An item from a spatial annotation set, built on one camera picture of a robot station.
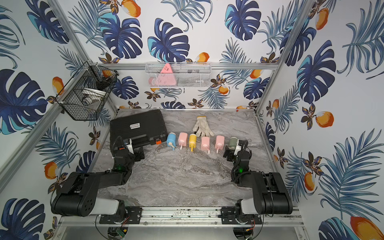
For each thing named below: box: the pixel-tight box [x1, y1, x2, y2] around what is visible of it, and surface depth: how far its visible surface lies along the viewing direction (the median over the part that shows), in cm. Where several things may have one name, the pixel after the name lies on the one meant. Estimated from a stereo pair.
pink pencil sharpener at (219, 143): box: [215, 135, 225, 153], surface depth 98 cm
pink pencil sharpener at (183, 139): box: [178, 132, 188, 150], surface depth 99 cm
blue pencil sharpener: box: [166, 132, 177, 151], surface depth 99 cm
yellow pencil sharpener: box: [189, 133, 197, 152], surface depth 97 cm
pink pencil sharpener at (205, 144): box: [201, 136, 210, 154], surface depth 97 cm
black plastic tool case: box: [109, 109, 169, 150], surface depth 103 cm
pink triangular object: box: [158, 63, 177, 86], surface depth 92 cm
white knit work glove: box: [192, 116, 215, 138], surface depth 109 cm
